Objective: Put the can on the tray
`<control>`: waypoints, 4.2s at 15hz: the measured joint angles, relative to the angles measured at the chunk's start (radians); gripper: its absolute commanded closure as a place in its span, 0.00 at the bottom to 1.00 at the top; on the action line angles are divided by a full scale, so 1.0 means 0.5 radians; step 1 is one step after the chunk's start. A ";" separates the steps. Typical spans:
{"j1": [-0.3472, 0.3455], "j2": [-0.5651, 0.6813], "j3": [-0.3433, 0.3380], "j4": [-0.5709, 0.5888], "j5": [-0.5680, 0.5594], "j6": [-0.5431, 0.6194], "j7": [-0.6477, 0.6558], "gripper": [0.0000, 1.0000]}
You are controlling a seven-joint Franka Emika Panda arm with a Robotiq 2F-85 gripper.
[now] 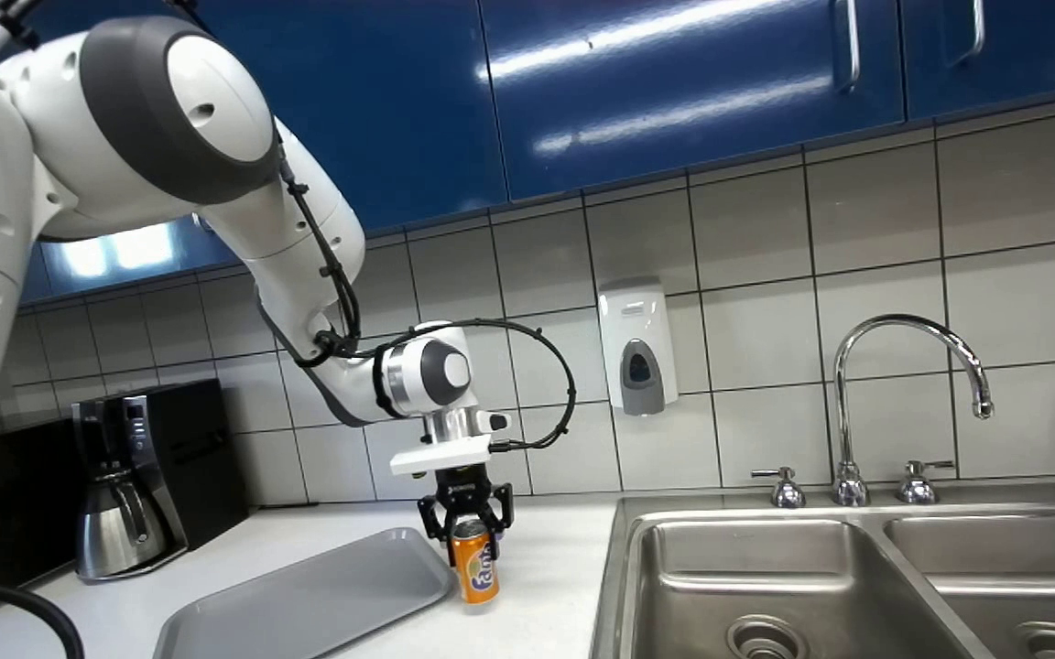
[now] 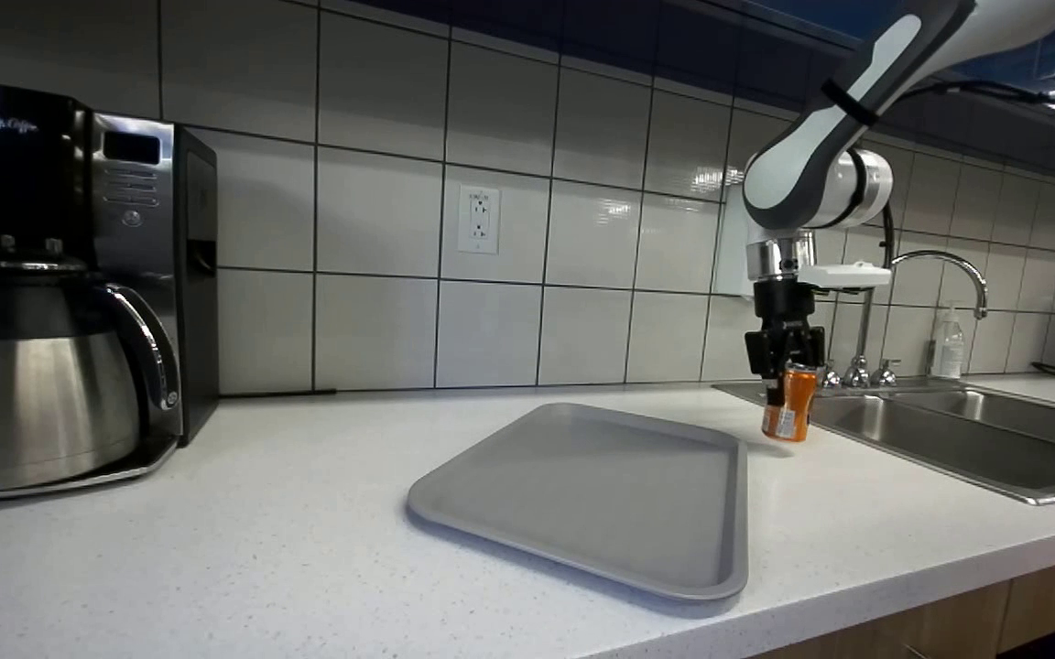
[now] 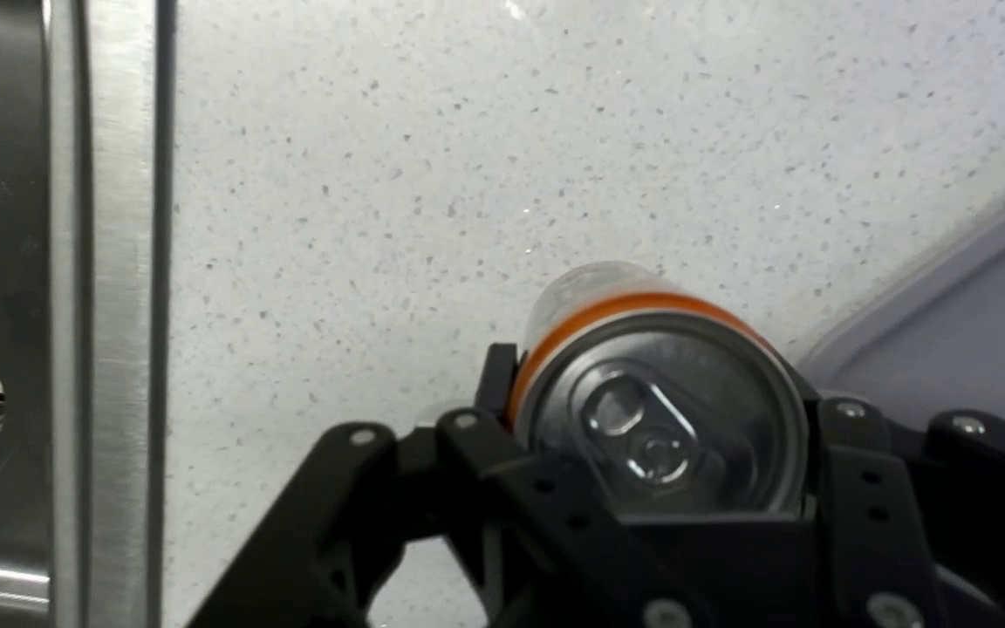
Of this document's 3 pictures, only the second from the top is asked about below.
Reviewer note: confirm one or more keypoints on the stainless steel sink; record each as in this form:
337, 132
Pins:
990, 444

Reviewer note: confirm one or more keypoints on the black steel coffee maker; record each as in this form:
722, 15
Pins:
63, 184

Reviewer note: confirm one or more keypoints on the white wall soap dispenser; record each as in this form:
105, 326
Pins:
731, 262

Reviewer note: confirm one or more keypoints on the grey plastic tray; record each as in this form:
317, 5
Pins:
589, 496

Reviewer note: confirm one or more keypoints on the white wall outlet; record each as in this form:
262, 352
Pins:
479, 222

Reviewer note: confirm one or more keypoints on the stainless steel carafe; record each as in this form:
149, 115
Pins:
29, 388

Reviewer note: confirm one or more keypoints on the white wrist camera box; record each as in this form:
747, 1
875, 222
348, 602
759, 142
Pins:
852, 275

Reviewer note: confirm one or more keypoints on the translucent white soap bottle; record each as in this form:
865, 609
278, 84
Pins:
952, 352

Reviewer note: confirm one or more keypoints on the wooden base cabinet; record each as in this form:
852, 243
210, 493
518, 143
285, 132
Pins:
953, 616

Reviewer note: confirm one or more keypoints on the chrome gooseneck faucet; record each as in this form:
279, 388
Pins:
952, 258

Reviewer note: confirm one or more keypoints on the blue wall cabinet carcass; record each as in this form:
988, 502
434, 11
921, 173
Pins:
676, 49

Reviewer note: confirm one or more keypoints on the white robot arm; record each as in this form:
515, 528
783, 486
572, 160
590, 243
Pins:
798, 184

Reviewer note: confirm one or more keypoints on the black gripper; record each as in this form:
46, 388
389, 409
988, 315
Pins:
784, 334

